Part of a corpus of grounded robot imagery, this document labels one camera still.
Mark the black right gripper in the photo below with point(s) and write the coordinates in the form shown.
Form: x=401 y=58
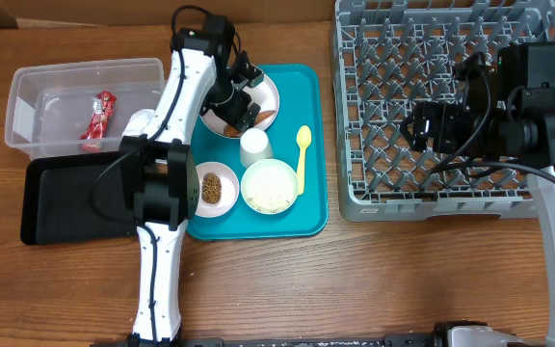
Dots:
x=446 y=120

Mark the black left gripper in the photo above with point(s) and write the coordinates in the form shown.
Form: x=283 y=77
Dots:
x=232 y=113

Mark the white plastic cup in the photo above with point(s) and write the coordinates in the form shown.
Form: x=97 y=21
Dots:
x=254 y=146

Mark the small pink plate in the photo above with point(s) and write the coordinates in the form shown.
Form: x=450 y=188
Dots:
x=230 y=189

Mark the brown food scraps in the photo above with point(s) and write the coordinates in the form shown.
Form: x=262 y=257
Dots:
x=211 y=188

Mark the pale green bowl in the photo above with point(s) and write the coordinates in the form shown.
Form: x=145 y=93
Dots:
x=269 y=186

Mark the red snack wrapper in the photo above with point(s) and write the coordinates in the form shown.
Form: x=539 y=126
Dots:
x=103 y=108

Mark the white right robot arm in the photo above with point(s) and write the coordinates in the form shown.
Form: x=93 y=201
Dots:
x=506 y=120

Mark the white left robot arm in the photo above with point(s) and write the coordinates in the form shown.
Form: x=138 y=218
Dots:
x=209 y=73

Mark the grey dishwasher rack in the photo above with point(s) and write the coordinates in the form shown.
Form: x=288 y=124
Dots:
x=387 y=55

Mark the black waste tray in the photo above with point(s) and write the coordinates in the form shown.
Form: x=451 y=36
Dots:
x=78 y=198

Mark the large pink plate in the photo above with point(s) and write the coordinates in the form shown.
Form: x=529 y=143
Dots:
x=265 y=95

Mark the teal plastic tray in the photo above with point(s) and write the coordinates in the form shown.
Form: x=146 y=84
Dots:
x=299 y=104

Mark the yellow plastic spoon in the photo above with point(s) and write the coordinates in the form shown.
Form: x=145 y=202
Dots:
x=303 y=140

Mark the crumpled white tissue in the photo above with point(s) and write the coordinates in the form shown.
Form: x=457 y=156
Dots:
x=140 y=124

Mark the clear plastic bin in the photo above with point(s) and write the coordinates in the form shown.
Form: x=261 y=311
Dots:
x=50 y=107

